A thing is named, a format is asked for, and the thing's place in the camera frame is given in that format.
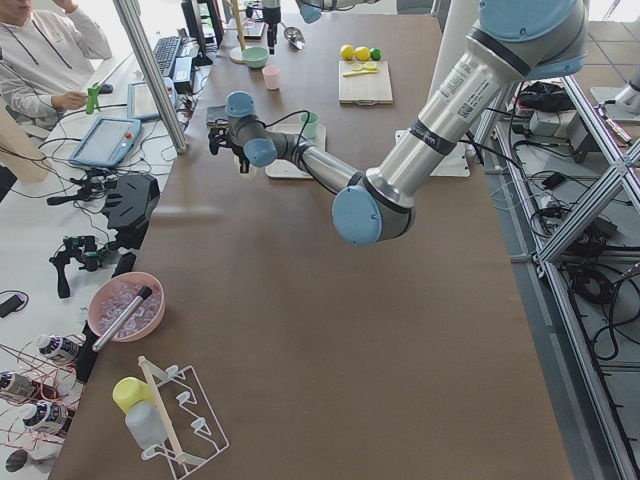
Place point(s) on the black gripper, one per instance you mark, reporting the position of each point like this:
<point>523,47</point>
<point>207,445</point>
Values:
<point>271,22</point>
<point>244,161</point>

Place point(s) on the cream white cup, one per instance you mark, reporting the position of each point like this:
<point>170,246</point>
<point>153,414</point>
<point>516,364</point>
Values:
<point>253,172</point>

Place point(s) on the pink cup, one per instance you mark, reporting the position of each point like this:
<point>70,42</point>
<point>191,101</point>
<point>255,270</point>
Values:
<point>271,77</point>

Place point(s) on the green cup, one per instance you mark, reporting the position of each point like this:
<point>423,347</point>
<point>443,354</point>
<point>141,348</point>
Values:
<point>309,121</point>

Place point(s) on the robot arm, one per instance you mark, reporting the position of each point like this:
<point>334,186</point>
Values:
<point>309,10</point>
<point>511,41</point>

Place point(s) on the cream rabbit tray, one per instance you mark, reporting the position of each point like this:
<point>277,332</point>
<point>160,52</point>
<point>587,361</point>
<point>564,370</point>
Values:
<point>282,169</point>

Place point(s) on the green bowl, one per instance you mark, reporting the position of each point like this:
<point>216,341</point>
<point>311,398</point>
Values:
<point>255,56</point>

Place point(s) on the metal scoop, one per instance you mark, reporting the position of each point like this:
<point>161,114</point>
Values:
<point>294,37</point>

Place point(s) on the wooden stand with round base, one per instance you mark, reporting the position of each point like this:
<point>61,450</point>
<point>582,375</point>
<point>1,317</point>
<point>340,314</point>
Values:
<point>237,52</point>

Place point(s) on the grey folded cloth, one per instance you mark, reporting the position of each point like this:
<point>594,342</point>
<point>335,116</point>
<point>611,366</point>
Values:
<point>216,117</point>

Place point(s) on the black computer monitor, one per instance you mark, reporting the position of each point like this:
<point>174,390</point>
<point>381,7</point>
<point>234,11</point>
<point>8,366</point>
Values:
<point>204,26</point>

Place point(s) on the upper whole lemon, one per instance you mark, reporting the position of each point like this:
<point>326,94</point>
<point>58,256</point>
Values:
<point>347,52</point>

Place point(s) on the whole lemon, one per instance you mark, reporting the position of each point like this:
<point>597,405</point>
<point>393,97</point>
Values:
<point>362,53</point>
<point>347,52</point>

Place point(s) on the yellow plastic knife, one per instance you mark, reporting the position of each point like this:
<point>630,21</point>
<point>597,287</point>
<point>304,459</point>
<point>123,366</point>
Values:
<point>348,74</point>

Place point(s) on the lower whole lemon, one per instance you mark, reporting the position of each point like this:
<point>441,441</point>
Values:
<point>362,53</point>

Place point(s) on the green lime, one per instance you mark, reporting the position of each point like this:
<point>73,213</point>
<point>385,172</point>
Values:
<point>375,54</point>

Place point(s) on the bamboo cutting board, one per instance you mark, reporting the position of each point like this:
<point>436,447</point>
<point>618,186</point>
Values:
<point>369,89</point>

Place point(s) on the black keyboard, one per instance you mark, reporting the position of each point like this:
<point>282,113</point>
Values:
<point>165,53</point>

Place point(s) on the blue teach pendant far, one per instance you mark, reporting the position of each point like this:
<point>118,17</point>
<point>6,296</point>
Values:
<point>140,102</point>

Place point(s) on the blue teach pendant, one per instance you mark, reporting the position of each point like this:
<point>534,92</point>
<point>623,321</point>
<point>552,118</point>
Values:
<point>140,102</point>
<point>107,142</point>

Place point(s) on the blue teach pendant near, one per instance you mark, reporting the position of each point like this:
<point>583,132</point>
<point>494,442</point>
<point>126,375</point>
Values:
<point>107,142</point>

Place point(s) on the green clamp tool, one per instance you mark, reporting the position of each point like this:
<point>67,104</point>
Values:
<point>93,93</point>

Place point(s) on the pink bucket with ice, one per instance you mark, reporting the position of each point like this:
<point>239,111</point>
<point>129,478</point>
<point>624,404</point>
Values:
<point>119,293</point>

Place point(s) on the seated person in hoodie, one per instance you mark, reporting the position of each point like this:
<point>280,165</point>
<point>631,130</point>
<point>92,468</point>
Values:
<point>46,59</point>

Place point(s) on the yellow cup on rack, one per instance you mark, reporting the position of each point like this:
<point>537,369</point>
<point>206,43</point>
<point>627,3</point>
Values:
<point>130,391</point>

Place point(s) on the plastic bottle upper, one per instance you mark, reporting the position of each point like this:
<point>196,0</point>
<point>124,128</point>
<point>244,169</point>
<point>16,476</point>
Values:
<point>59,349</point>

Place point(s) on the grey cup on rack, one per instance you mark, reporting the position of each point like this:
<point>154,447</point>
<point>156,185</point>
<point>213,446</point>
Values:
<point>145,425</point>

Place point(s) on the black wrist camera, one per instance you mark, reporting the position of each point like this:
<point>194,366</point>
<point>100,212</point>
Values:
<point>218,137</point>
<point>253,10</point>

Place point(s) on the aluminium frame post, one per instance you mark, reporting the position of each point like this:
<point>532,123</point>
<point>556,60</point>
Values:
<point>129,15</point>

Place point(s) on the metal scoop handle in bucket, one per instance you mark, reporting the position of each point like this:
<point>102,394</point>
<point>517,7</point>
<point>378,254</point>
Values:
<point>120,320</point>

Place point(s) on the white wire cup rack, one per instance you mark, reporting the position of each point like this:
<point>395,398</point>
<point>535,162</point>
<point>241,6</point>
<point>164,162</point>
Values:
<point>194,419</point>

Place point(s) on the wooden rack handle stick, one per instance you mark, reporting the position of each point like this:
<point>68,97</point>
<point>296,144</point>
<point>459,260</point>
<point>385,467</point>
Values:
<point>146,368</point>

